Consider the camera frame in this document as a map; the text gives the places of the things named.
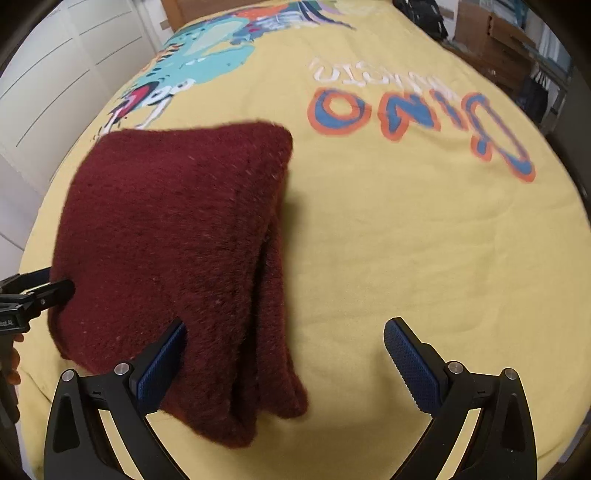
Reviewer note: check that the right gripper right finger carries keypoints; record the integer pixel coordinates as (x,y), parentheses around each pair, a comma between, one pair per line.
(419,364)

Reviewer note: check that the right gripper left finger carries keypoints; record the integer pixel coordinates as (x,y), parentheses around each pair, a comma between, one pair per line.
(156,366)

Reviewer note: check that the dark red knit sweater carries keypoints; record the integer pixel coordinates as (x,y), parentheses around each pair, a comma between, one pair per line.
(184,224)

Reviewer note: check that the person's left hand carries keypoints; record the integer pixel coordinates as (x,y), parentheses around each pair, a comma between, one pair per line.
(10,366)

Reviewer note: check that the yellow dinosaur print bedspread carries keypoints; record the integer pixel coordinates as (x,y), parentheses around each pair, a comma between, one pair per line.
(417,189)

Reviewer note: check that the white wardrobe doors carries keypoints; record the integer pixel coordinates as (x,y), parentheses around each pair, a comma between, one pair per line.
(63,74)

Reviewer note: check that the wooden headboard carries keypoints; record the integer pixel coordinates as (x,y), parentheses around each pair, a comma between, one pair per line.
(181,12)

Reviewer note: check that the cardboard box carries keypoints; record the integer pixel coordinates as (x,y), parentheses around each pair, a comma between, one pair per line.
(497,49)

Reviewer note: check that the black backpack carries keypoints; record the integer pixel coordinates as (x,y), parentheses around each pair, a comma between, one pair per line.
(425,14)

